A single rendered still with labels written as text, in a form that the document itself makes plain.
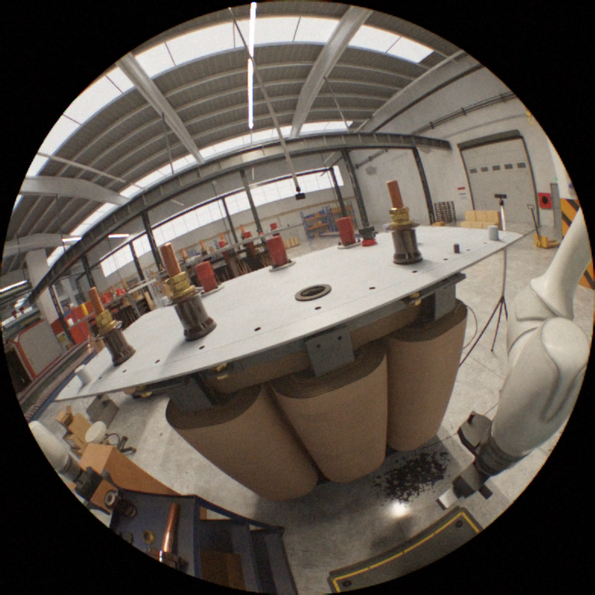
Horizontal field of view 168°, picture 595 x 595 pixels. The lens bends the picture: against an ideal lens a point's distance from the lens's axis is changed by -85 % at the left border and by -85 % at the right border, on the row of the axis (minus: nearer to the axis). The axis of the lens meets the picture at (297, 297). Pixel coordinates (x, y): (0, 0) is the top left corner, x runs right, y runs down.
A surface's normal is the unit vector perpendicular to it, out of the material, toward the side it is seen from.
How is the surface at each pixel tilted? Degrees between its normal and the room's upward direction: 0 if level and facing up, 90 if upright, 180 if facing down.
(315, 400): 90
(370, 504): 0
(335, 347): 90
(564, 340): 10
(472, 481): 0
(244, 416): 90
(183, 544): 0
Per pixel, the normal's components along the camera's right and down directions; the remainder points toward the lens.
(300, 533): -0.28, -0.90
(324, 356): 0.19, 0.28
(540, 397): -0.96, 0.18
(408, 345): -0.57, 0.43
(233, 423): 0.41, 0.19
